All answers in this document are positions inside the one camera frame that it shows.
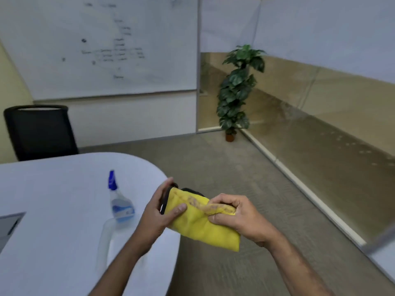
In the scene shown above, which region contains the clear spray bottle blue nozzle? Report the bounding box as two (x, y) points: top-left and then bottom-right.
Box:
(108, 170), (136, 223)

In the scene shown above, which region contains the person's left hand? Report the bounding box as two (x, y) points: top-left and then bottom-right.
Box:
(135, 177), (188, 249)

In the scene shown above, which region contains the person's right forearm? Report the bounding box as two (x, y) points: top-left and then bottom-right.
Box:
(264, 235), (336, 296)

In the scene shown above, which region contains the yellow cleaning cloth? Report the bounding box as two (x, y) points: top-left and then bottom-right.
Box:
(164, 187), (241, 252)

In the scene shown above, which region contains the black office chair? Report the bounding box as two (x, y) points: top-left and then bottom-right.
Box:
(3, 105), (79, 162)

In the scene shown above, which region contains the black object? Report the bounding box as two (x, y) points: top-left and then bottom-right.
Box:
(159, 183), (206, 215)

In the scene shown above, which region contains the green leafy artificial plant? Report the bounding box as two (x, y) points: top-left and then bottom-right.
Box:
(216, 44), (266, 136)

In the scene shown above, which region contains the white wall whiteboard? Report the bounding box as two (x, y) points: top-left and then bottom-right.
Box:
(0, 0), (199, 101)

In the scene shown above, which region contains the person's right hand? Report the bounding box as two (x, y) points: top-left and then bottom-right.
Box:
(207, 194), (279, 248)

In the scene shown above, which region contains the grey table cable hatch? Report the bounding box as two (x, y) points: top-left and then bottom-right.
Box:
(0, 212), (26, 254)

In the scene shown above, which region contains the person's left forearm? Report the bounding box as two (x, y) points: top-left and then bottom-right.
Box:
(88, 232), (156, 296)

